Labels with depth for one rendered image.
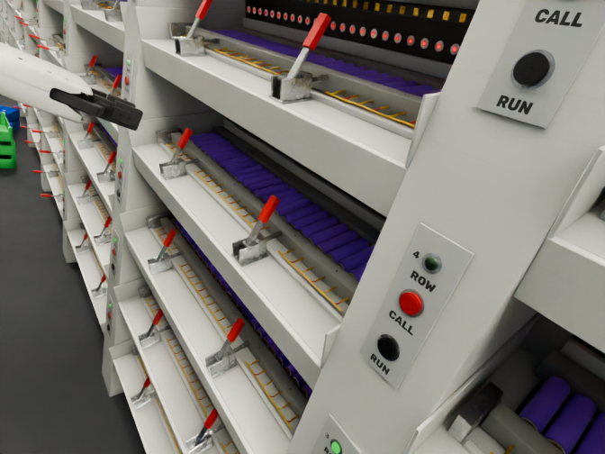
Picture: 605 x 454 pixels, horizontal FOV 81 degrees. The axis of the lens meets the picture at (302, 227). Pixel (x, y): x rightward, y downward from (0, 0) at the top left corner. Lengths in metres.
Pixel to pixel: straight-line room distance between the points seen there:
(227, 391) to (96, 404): 0.72
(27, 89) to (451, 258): 0.49
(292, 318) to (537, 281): 0.24
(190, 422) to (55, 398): 0.58
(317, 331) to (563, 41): 0.30
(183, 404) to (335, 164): 0.60
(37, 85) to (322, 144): 0.36
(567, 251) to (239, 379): 0.46
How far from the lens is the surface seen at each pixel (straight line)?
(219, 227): 0.52
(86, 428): 1.21
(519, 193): 0.23
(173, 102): 0.81
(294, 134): 0.35
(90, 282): 1.39
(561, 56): 0.24
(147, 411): 1.03
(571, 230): 0.25
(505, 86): 0.24
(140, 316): 0.95
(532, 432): 0.36
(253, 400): 0.56
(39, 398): 1.29
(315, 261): 0.43
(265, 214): 0.44
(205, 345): 0.62
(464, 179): 0.24
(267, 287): 0.42
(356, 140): 0.30
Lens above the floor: 1.00
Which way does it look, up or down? 24 degrees down
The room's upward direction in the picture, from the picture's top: 18 degrees clockwise
